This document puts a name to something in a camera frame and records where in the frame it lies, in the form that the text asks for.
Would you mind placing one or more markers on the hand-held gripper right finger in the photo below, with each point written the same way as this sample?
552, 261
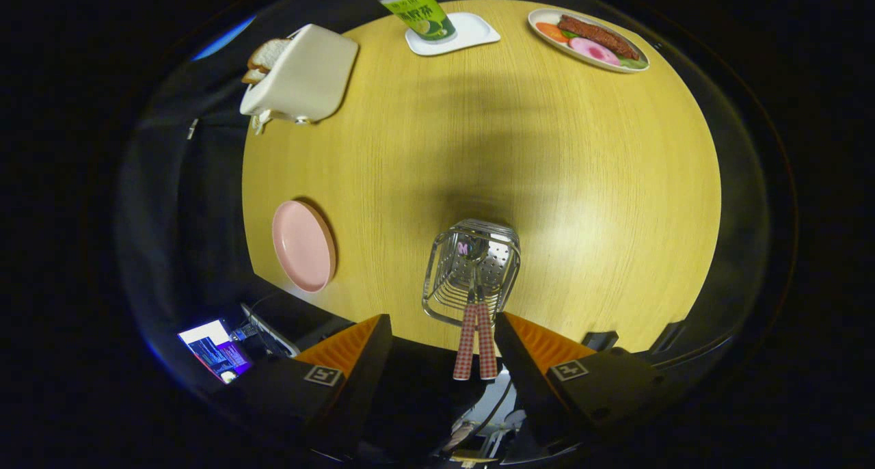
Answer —
523, 373

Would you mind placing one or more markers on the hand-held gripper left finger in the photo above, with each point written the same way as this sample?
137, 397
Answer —
362, 380

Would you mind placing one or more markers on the grey flat device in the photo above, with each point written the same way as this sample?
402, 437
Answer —
273, 336

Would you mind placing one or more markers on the pink round plate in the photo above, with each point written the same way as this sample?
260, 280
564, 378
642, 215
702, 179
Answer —
301, 247

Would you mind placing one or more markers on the white toaster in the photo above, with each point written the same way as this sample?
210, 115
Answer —
307, 79

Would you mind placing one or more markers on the bread slice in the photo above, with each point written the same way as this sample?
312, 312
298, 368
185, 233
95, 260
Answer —
253, 76
268, 52

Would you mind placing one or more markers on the white oval food plate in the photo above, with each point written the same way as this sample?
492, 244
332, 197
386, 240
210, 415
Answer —
555, 47

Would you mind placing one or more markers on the green lettuce leaf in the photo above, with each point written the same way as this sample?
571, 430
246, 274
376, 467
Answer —
634, 63

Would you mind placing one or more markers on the pink ham slice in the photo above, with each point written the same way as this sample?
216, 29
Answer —
591, 50

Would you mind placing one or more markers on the orange carrot slice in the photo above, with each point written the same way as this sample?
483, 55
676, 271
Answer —
549, 31

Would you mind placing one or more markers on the white square coaster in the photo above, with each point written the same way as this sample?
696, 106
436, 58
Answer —
475, 31

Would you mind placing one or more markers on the brown meat strip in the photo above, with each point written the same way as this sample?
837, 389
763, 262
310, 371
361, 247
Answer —
598, 35

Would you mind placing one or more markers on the green label drink bottle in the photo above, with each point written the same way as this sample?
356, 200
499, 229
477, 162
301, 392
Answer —
417, 11

